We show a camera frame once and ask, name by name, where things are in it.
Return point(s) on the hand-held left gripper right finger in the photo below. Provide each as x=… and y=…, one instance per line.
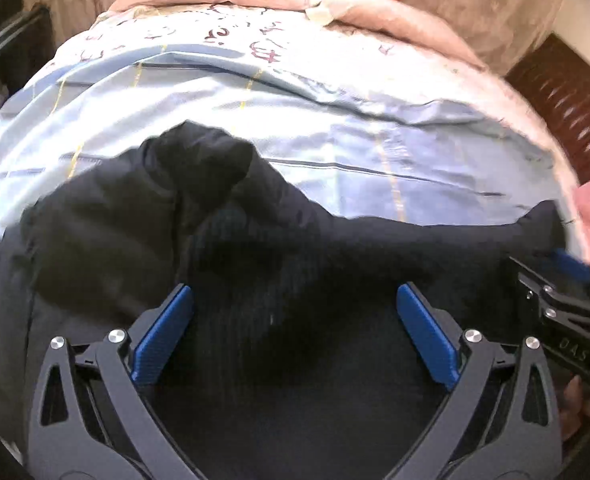
x=427, y=340

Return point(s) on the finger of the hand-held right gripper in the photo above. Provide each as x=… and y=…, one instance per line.
x=550, y=292
x=571, y=264

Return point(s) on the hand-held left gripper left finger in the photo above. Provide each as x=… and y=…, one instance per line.
x=162, y=335

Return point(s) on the black jacket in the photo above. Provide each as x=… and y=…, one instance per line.
x=275, y=260

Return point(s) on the person's right hand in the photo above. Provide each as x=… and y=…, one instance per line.
x=577, y=405

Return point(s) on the dark wooden headboard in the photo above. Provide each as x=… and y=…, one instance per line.
x=570, y=105

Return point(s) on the light blue checked blanket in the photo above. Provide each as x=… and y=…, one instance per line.
x=325, y=135

